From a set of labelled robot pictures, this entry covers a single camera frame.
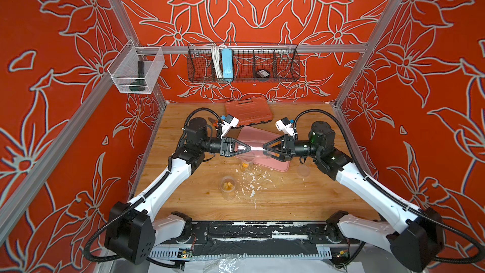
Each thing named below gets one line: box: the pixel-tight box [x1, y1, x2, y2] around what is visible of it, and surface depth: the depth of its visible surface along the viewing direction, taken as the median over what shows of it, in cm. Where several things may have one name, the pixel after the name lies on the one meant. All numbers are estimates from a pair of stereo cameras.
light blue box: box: [221, 48, 234, 79], surface depth 91 cm
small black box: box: [255, 68, 271, 81], surface depth 97 cm
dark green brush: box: [128, 60, 146, 91], surface depth 82 cm
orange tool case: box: [224, 96, 273, 128], surface depth 113 cm
